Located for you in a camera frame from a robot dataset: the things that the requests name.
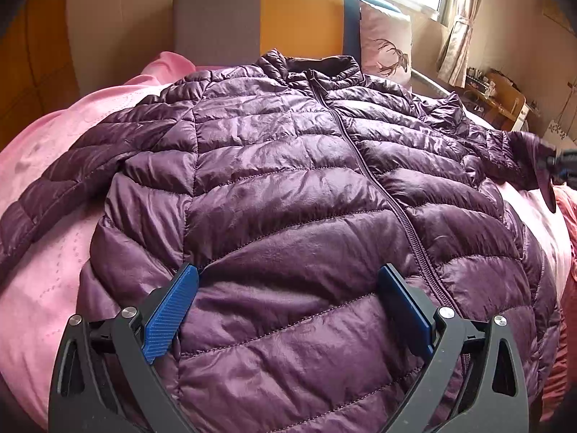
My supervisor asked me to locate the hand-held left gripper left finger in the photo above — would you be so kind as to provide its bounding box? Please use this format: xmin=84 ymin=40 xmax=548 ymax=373
xmin=49 ymin=264 xmax=199 ymax=433

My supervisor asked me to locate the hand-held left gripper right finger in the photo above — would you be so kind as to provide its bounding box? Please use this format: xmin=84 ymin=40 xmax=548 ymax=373
xmin=378 ymin=264 xmax=530 ymax=433

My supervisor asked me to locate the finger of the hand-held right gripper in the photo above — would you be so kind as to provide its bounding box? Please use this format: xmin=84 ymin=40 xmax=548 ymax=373
xmin=536 ymin=144 xmax=577 ymax=183

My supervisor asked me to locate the purple quilted down jacket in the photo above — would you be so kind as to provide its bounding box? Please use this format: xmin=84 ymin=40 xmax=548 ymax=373
xmin=0 ymin=49 xmax=562 ymax=433

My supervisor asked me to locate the white floral patterned box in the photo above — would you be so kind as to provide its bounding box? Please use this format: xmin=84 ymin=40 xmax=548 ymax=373
xmin=543 ymin=118 xmax=574 ymax=150

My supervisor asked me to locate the red orange quilt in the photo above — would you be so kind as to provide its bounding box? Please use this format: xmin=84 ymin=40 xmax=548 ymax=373
xmin=538 ymin=184 xmax=577 ymax=420

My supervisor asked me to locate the cluttered wooden desk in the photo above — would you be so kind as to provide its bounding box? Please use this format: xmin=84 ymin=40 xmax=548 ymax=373
xmin=464 ymin=67 xmax=542 ymax=131

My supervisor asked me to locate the beige floral curtain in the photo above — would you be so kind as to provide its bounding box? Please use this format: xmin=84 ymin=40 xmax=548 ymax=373
xmin=436 ymin=0 xmax=479 ymax=88

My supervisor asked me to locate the pink quilted blanket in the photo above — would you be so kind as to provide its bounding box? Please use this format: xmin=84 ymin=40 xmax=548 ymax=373
xmin=0 ymin=51 xmax=573 ymax=433

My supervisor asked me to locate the pink deer print pillow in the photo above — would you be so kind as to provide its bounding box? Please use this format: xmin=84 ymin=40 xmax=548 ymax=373
xmin=358 ymin=0 xmax=413 ymax=91

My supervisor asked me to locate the orange wooden wardrobe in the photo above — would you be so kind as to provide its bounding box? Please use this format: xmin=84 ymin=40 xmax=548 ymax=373
xmin=0 ymin=0 xmax=86 ymax=154

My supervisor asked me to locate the grey yellow blue headboard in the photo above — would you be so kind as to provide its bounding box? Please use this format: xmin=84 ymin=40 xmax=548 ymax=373
xmin=173 ymin=0 xmax=402 ymax=70

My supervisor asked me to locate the metal bed rail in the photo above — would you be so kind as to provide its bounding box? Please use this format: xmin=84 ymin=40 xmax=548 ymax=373
xmin=412 ymin=70 xmax=457 ymax=99

